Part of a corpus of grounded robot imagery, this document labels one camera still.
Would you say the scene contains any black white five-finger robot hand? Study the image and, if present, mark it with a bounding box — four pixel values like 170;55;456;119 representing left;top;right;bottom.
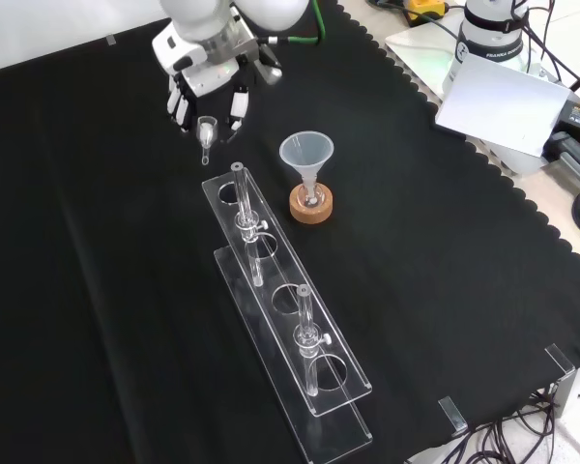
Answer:
152;21;251;134

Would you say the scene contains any translucent plastic funnel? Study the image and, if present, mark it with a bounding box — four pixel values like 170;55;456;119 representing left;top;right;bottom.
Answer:
277;130;335;197

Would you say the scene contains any small glass round-bottom flask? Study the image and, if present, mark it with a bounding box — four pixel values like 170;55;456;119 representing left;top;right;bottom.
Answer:
295;181;327;211

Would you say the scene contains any clear acrylic funnel stand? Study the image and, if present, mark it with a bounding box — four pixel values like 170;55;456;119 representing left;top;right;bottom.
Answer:
200;160;374;464

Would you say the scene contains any black bench cloth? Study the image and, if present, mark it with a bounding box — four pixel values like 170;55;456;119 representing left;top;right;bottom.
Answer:
0;0;580;464

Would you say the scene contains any yellow stop button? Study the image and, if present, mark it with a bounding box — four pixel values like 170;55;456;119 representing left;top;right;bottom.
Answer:
404;0;450;26

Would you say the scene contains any black orange power unit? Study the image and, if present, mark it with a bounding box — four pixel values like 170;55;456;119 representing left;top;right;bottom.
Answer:
542;94;580;186

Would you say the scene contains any grey metal bench leg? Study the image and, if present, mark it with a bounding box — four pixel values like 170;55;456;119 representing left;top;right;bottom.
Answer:
553;360;580;422

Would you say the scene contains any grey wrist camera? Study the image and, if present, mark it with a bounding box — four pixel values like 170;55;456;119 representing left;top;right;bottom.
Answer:
252;40;284;87

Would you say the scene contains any cork ring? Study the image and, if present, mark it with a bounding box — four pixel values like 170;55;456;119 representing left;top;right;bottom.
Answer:
288;183;336;225

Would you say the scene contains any white ridged base plate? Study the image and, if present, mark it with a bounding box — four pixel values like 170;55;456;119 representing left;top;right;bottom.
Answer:
383;9;550;177

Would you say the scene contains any clear acrylic edge bracket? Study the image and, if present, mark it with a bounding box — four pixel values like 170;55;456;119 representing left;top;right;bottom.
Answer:
436;395;471;435
543;343;577;377

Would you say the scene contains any black floor cable bundle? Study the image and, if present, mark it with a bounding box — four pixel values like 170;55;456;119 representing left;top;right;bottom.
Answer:
404;381;580;464

